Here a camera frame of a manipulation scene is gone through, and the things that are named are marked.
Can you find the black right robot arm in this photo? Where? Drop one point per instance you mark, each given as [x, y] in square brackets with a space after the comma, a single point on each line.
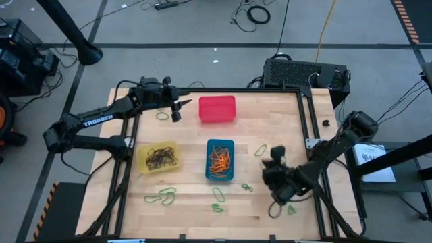
[329, 152]

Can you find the small black knob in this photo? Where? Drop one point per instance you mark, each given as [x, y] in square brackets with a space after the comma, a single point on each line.
[326, 123]

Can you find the black hazard-striped floor mat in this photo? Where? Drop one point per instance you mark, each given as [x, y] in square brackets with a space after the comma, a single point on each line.
[422, 17]
[64, 212]

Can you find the black equipment rack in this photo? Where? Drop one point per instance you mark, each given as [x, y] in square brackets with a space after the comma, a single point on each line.
[20, 67]

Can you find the black power strip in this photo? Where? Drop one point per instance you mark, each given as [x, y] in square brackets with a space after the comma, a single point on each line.
[166, 5]

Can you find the black side cart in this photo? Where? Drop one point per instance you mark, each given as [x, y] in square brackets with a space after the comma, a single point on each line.
[408, 184]

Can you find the blue plastic basket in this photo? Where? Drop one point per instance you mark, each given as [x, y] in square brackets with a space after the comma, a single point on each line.
[209, 143]

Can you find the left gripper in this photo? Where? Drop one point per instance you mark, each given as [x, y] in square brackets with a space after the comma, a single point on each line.
[155, 94]

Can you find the black computer case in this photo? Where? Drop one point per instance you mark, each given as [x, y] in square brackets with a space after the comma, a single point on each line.
[290, 72]

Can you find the yellow plastic basket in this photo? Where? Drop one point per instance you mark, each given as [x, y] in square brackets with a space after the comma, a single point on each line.
[141, 168]

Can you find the white booklet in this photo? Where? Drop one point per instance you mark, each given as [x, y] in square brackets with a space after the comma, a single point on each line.
[374, 165]

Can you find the orange rubber band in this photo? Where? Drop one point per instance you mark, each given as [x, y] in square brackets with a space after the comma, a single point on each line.
[214, 157]
[217, 175]
[219, 158]
[219, 168]
[224, 162]
[226, 167]
[222, 153]
[221, 148]
[216, 165]

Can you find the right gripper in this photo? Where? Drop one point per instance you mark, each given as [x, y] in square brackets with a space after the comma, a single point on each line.
[280, 179]

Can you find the black orange wheeled device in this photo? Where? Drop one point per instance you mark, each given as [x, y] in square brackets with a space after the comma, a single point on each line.
[8, 135]

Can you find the black floor stand pole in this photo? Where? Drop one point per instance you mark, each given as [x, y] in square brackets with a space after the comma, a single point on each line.
[67, 27]

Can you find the red plastic basket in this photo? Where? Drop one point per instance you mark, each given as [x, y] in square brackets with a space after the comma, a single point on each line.
[217, 109]

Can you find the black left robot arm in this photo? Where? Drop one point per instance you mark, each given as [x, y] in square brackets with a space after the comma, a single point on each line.
[98, 120]

